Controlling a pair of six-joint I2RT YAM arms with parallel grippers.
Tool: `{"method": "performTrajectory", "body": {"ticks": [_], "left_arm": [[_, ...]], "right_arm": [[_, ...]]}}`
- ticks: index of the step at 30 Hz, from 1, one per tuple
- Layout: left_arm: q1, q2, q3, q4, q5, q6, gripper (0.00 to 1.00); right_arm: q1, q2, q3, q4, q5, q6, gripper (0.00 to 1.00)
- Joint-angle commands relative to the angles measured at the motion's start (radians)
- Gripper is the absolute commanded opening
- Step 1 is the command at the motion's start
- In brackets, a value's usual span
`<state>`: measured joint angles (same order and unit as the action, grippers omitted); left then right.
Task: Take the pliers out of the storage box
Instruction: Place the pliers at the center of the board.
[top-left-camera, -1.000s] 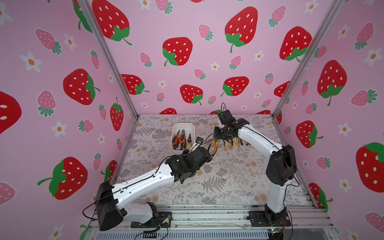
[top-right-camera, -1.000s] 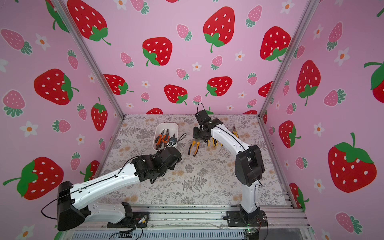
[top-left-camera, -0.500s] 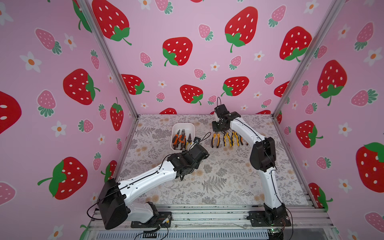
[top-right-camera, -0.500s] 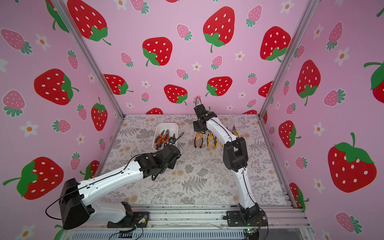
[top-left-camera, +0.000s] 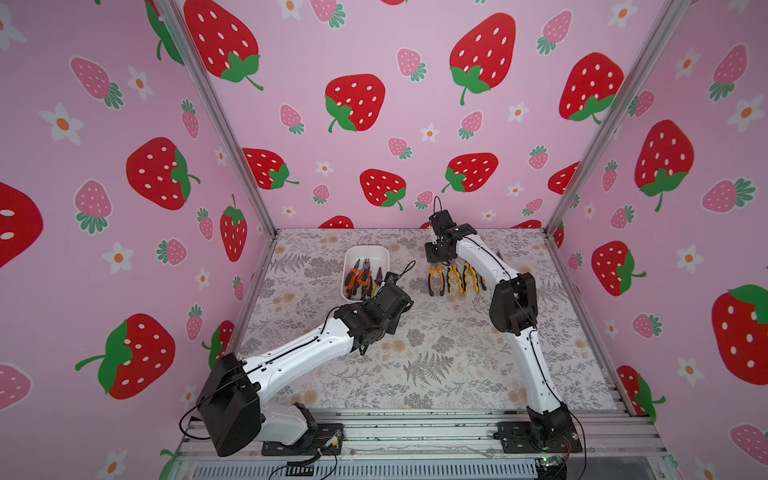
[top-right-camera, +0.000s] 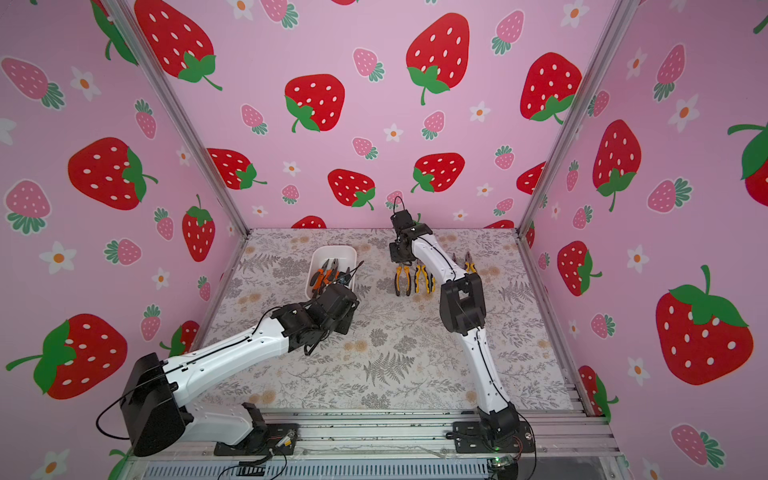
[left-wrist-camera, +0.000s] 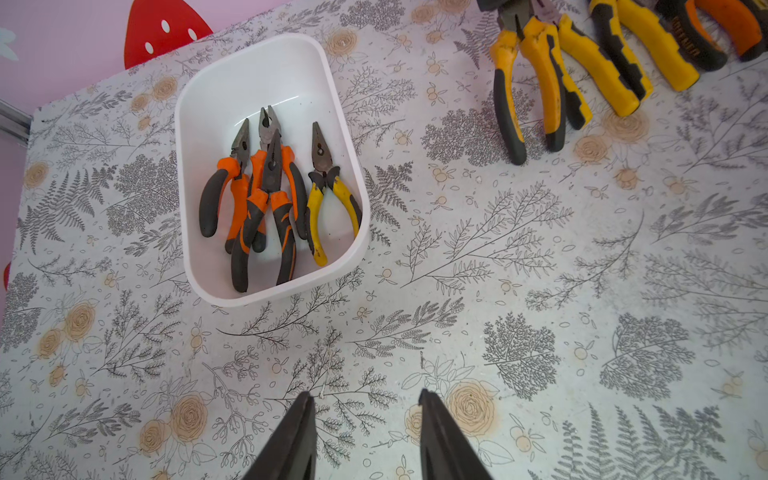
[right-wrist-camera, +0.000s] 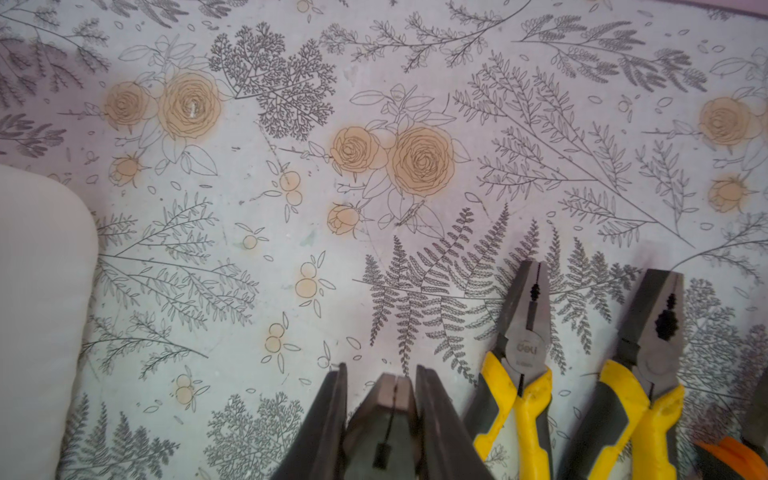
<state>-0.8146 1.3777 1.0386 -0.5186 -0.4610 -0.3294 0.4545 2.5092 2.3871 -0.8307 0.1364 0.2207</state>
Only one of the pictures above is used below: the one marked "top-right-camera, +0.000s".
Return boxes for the yellow black diagonal pliers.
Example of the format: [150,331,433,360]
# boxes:
[394,263,412,296]

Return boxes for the white plastic storage box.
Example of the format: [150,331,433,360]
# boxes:
[305,245,358,299]

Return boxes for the yellow black combination pliers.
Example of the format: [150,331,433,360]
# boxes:
[464,251,477,274]

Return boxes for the yellow striped needle-nose pliers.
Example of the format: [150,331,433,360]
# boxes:
[413,261,433,294]

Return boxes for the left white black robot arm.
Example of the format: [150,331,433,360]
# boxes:
[119,283,359,457]

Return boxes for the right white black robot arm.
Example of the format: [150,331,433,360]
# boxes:
[390,209,521,440]

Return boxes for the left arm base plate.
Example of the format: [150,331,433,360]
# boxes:
[214,423,299,457]

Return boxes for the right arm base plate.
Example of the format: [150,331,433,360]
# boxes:
[445,421,536,455]

